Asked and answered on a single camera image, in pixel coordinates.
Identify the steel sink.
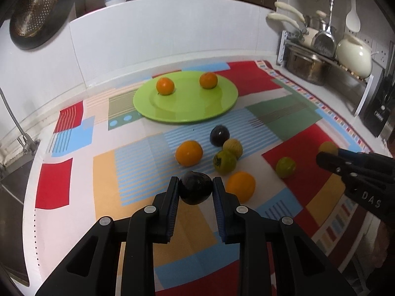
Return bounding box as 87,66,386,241
0,154,35,288

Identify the green tomato with calyx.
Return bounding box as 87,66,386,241
213,149,238,174

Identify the orange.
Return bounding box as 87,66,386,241
156,77,175,96
175,140,204,166
199,72,218,90
227,171,257,204

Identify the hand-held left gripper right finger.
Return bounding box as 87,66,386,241
212,177,358,296

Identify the yellow round fruit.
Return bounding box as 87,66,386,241
318,141,339,155

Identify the green round fruit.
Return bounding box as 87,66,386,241
276,157,296,179

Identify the steel slotted spatula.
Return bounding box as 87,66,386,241
312,0,337,59

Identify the dark purple plum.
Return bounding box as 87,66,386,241
179,171,214,205
210,125,230,147

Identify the metal colander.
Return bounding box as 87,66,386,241
9,0,78,50

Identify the metal faucet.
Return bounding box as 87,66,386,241
0,88,41,162

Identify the white ceramic pot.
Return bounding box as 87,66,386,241
335,34,374,79

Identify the green plate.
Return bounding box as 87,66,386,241
133,71,239,123

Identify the cream-handled pan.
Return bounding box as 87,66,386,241
267,12,318,48
274,1,314,34

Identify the white wall socket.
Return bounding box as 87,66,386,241
369,38,390,66

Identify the tan round fruit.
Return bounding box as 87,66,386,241
223,138,243,158

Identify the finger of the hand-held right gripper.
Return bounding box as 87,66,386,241
337,148,395,166
316,152,359,180

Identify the colourful patterned mat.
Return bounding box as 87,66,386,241
35,60,392,296

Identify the large steel pot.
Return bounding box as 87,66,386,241
284,45,333,86

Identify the black appliance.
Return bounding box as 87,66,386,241
362,67,395,138

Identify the white backdrop board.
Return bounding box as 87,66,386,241
0,0,280,144

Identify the steel dish rack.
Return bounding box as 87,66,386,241
277,30,376,118

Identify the white rice spoon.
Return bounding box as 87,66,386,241
345,0,362,33

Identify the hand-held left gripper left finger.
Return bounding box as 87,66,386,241
35,176,181,296

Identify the small steel pot with lid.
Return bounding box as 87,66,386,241
305,10,332,33

